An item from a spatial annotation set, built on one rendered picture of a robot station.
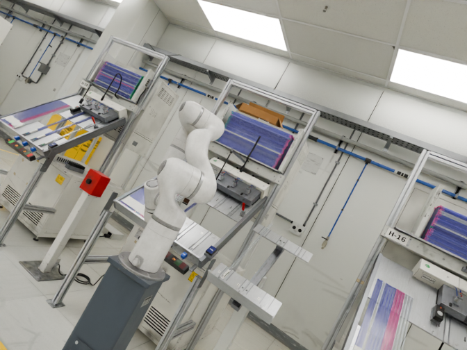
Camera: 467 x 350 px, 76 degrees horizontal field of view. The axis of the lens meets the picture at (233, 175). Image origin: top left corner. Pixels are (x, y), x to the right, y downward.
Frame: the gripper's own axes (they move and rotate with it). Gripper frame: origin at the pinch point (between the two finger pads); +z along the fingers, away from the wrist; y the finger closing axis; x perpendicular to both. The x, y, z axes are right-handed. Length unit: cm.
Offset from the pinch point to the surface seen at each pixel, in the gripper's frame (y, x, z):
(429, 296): 136, 62, 3
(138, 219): -15.5, 2.5, 4.9
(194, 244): 21.0, 9.4, 4.4
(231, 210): 20, 47, 5
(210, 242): 26.8, 16.8, 4.6
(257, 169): 17, 80, -9
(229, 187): 10, 58, -2
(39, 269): -76, -35, 65
